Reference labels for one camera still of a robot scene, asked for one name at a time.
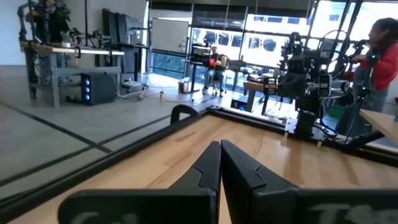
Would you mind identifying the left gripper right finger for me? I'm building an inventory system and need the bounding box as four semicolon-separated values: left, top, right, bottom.
221;139;398;224

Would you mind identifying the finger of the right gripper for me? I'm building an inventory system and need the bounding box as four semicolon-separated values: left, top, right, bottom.
263;73;293;98
292;73;331;98

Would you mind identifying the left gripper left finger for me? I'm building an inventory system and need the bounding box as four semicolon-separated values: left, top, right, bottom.
58;141;223;224

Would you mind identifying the small wooden table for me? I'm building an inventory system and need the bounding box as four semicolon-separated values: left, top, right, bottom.
243;80;280;113

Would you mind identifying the person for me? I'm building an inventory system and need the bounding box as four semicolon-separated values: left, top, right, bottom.
25;0;72;85
347;17;398;113
201;44;230;98

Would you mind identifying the small waste bin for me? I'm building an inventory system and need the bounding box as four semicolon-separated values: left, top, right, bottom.
178;79;191;94

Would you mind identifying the whiteboard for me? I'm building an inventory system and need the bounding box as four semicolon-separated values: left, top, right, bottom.
150;17;190;54

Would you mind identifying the computer tower with blue lights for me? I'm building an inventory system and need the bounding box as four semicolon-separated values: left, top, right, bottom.
80;73;116;106

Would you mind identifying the desk monitor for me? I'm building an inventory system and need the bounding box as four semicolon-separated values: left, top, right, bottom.
124;15;144;45

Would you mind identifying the wooden workbench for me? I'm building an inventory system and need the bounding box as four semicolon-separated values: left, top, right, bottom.
19;39;126;109

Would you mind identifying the black upright panel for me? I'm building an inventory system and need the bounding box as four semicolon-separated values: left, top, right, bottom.
102;8;125;44

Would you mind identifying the black cable loop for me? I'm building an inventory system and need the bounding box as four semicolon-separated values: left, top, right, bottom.
169;103;200;125

